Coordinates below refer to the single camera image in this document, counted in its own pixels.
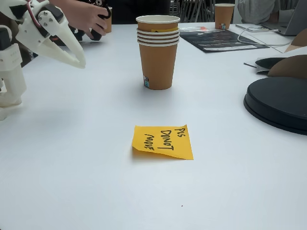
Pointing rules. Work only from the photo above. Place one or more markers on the black leader arm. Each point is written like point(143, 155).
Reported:
point(97, 36)

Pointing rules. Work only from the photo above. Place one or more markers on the brown paper cup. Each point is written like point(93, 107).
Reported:
point(158, 67)
point(158, 25)
point(224, 14)
point(109, 26)
point(158, 41)
point(158, 37)
point(144, 32)

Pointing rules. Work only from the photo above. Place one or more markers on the person's hand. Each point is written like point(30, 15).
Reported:
point(86, 16)

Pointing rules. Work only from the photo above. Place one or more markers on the red white leaflet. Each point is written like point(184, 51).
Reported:
point(201, 28)

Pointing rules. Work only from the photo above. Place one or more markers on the black printed poster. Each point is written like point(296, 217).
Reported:
point(216, 39)

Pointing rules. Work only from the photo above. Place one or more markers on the flat silver device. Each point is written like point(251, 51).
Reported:
point(254, 28)

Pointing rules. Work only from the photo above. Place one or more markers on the person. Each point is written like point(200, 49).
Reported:
point(254, 9)

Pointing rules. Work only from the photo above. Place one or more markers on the black round disc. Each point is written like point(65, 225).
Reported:
point(278, 100)

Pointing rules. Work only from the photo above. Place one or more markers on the silver laptop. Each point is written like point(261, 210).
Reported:
point(297, 21)

